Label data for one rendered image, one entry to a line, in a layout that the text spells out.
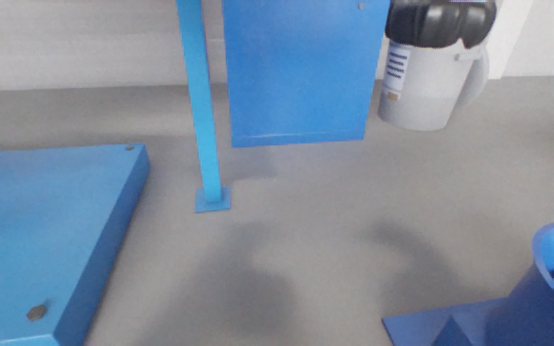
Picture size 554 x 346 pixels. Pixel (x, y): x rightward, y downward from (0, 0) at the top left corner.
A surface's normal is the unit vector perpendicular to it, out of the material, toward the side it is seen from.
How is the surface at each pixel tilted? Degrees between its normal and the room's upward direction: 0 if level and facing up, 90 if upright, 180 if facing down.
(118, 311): 0
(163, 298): 0
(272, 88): 90
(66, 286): 0
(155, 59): 90
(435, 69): 93
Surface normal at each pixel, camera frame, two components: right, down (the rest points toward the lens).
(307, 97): 0.16, 0.54
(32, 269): 0.02, -0.84
